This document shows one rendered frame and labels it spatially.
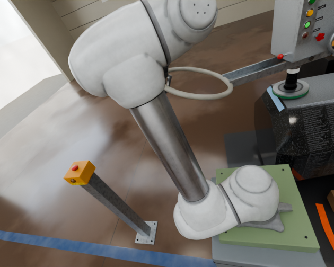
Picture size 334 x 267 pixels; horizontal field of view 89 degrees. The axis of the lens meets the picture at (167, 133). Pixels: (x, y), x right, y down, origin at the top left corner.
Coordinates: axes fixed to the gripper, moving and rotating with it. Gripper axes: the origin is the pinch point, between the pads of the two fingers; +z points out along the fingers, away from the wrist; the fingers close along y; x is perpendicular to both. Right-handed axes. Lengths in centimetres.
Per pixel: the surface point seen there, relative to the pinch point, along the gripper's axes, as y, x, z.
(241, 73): 57, -4, -13
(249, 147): 119, 2, 79
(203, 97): 15.3, -23.0, -9.9
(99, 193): -46, -20, 52
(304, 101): 93, -32, -2
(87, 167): -49, -15, 32
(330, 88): 113, -33, -10
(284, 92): 86, -22, -4
